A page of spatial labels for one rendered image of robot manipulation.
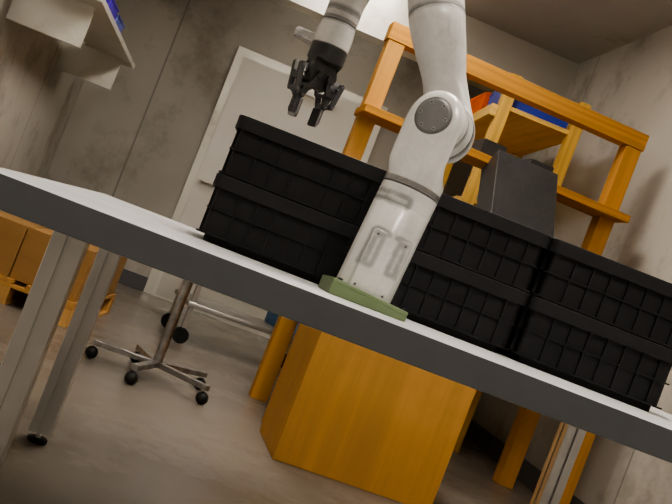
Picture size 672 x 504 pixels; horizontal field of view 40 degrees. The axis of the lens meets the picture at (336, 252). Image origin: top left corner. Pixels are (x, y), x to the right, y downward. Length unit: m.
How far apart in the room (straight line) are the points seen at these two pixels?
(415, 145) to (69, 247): 0.65
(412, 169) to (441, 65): 0.20
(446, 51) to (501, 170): 3.07
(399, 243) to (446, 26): 0.36
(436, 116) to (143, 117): 6.52
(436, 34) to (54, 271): 0.77
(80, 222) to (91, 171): 6.75
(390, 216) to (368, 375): 2.16
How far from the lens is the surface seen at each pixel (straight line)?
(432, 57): 1.52
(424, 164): 1.41
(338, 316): 1.13
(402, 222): 1.40
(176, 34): 7.95
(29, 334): 1.73
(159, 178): 7.82
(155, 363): 4.09
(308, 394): 3.50
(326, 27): 1.88
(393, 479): 3.64
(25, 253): 4.78
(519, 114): 5.60
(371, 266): 1.39
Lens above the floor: 0.74
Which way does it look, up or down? 1 degrees up
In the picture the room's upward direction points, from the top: 21 degrees clockwise
